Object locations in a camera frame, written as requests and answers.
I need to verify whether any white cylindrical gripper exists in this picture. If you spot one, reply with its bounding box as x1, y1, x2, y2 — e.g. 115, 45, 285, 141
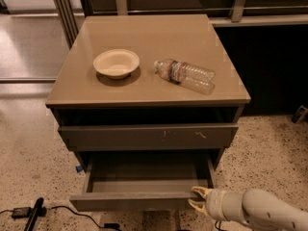
188, 186, 244, 222

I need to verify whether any grey drawer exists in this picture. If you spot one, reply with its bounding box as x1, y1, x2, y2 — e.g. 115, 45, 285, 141
59, 123, 238, 151
70, 151, 216, 212

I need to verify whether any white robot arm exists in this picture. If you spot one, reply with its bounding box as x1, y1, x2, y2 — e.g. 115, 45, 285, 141
189, 186, 308, 231

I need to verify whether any grey three-drawer cabinet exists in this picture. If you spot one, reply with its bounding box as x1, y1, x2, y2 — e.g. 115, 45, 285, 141
44, 13, 251, 166

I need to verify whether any clear plastic water bottle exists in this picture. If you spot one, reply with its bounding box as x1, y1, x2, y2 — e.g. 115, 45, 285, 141
154, 59, 216, 95

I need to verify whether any dark object on floor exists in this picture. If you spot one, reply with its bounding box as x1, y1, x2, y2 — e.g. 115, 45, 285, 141
291, 105, 308, 124

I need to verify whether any white paper bowl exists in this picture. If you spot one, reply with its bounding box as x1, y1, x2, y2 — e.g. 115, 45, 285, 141
93, 49, 140, 79

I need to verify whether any black power adapter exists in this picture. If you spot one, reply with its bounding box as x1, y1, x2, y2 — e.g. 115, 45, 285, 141
12, 207, 31, 218

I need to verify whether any metal shelf rack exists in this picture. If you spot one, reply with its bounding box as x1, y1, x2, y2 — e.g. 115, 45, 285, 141
54, 0, 308, 44

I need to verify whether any black floor cable left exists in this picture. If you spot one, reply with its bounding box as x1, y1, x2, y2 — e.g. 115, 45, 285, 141
45, 205, 121, 231

